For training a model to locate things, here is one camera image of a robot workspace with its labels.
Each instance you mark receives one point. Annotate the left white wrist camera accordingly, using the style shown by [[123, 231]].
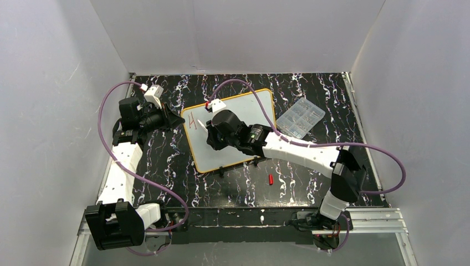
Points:
[[153, 94]]

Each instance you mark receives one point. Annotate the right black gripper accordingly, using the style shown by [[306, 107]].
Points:
[[211, 135]]

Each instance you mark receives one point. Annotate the clear plastic screw box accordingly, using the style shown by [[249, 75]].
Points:
[[300, 118]]

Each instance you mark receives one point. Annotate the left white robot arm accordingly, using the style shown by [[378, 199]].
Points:
[[113, 221]]

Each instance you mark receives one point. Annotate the aluminium table frame rail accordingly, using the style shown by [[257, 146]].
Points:
[[262, 236]]

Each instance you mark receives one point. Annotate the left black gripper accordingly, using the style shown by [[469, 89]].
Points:
[[168, 115]]

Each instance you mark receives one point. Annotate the red whiteboard marker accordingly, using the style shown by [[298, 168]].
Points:
[[203, 126]]

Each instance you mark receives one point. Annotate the yellow framed whiteboard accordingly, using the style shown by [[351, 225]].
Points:
[[256, 109]]

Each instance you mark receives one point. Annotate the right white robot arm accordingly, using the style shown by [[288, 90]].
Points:
[[341, 164]]

